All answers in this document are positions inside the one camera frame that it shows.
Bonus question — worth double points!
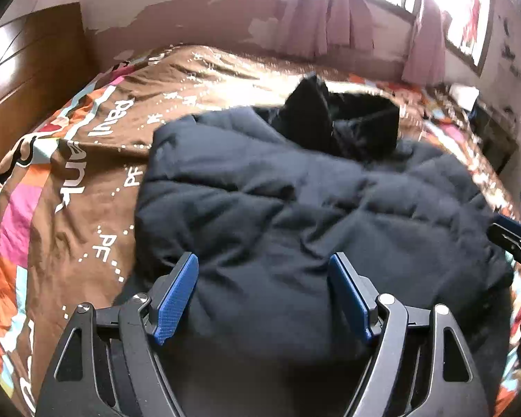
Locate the dark bedside stand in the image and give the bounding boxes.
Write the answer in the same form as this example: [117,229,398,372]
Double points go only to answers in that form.
[473,99,520,175]

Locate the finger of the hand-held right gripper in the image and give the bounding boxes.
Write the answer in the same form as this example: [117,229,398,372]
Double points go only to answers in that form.
[487,214,521,267]

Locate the brown printed bedspread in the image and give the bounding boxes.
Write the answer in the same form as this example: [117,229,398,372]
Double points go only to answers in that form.
[0,43,521,417]

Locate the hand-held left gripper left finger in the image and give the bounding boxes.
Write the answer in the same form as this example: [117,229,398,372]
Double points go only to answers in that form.
[35,252,199,417]

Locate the wide pink curtain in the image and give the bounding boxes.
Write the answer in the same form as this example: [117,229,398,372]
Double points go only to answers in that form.
[277,0,377,60]

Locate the white bedside item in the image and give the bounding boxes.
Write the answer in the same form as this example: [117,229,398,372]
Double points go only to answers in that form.
[450,84,480,110]

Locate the brown wooden headboard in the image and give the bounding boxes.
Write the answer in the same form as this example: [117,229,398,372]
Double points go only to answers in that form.
[0,2,97,188]

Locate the narrow pink curtain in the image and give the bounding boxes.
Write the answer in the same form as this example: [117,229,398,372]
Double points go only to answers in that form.
[402,0,456,86]

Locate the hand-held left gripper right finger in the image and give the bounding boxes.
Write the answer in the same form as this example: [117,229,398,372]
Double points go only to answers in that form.
[329,252,491,417]

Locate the dark navy padded jacket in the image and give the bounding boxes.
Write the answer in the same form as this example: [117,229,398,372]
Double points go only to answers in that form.
[113,74,515,417]

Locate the pink curtains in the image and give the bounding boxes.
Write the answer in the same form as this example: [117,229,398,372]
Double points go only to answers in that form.
[352,0,495,75]

